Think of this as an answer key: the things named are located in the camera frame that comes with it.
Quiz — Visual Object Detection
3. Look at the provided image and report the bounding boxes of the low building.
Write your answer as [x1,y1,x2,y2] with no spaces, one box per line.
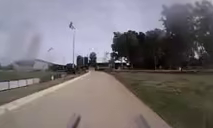
[94,59,130,71]

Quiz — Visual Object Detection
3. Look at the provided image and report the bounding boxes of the tall dark buildings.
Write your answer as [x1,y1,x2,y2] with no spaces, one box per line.
[76,51,98,68]

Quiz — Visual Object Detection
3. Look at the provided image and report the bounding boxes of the floodlight pole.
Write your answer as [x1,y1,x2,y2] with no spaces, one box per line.
[68,21,77,69]

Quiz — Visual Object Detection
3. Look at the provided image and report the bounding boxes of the reddish grey asphalt path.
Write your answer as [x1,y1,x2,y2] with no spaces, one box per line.
[0,69,172,128]

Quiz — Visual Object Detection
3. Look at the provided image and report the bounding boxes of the row of dark trees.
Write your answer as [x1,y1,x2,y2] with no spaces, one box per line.
[110,0,213,70]

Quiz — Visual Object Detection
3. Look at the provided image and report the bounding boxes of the robot's own part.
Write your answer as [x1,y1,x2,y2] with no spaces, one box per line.
[67,113,82,128]
[135,114,151,128]

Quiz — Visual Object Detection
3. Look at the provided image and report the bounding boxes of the grey low-roofed building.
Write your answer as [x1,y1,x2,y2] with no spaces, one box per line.
[12,58,67,72]

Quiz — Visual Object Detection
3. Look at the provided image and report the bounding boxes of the grass verge strip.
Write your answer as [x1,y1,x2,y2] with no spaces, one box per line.
[0,72,85,108]

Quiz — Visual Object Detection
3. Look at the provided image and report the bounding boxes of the wide grass field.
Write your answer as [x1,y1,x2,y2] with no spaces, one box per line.
[110,69,213,128]

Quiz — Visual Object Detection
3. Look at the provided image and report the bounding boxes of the pale concrete kerb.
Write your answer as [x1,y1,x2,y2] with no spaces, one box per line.
[0,70,92,119]

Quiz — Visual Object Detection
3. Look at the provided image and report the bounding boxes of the low white barrier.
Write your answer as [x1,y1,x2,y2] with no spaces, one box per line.
[0,77,41,93]

